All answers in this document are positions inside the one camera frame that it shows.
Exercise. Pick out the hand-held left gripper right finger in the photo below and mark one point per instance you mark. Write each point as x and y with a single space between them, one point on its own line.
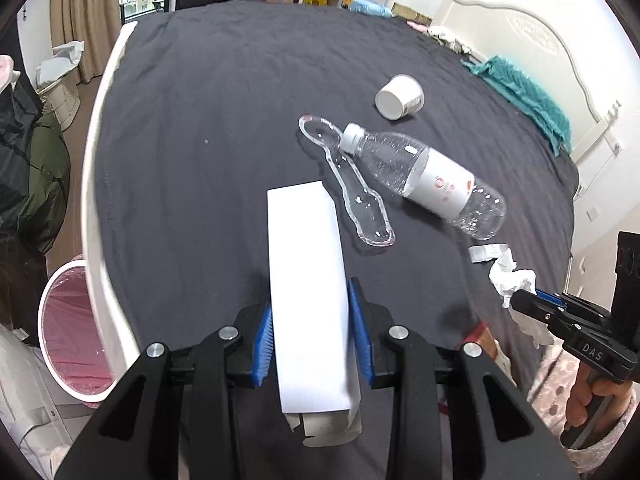
361 340

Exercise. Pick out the woven straw mat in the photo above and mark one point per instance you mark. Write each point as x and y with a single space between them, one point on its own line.
410 11

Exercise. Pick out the pink cloth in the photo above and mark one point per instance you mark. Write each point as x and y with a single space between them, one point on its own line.
7 72

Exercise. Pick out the white cardboard box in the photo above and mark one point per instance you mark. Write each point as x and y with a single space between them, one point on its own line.
305 285

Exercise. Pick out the clear plastic spoon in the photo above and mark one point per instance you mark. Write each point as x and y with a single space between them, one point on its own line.
372 220

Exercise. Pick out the blue plush toy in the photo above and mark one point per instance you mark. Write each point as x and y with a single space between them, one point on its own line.
367 6

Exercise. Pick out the white bed headboard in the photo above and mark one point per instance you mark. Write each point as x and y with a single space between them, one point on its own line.
540 25

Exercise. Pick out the beige curtain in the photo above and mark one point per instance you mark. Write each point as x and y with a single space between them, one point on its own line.
75 10

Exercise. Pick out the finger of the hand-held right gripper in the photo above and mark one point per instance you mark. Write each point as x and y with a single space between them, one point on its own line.
575 302
535 310

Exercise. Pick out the white bed footboard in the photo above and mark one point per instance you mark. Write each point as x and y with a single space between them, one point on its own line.
92 210

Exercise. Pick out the white wall socket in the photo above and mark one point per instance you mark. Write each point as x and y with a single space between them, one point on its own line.
593 213

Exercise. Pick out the dark grey bed sheet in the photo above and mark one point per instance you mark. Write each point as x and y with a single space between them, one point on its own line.
200 160

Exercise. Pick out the clear plastic water bottle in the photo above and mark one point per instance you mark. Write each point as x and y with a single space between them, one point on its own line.
435 180

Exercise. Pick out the white and pink clothing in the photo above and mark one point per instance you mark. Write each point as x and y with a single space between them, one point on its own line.
442 35

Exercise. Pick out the white paper cup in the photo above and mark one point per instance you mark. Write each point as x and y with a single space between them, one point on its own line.
395 100

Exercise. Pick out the small clear plastic case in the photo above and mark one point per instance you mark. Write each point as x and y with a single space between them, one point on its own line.
485 254

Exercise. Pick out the pink-lined white trash bin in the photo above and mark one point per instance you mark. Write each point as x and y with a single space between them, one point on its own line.
75 335

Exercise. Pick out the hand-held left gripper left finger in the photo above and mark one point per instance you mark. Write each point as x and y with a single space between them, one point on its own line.
262 345

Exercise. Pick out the person's right hand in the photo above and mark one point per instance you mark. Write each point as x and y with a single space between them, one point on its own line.
617 400

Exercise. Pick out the white woven laundry basket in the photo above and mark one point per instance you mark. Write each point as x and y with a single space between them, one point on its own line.
60 102

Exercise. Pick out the person's fleece robe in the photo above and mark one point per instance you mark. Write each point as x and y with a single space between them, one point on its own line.
550 390

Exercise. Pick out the white tissue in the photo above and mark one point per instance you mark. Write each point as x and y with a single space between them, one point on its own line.
510 275

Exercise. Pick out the white paper bag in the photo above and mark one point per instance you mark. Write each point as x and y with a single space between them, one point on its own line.
62 60

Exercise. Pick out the teal fuzzy blanket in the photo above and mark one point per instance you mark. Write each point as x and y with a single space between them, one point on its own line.
525 95

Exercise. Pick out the dark clothing bundle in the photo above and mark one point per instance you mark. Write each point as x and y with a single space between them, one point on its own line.
35 175

